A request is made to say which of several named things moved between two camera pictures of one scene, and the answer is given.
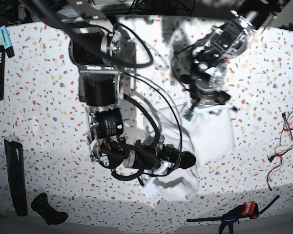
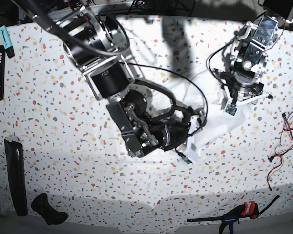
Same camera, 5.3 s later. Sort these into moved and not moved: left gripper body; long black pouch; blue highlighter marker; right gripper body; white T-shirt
Moved: left gripper body; white T-shirt; right gripper body
Not moved: long black pouch; blue highlighter marker
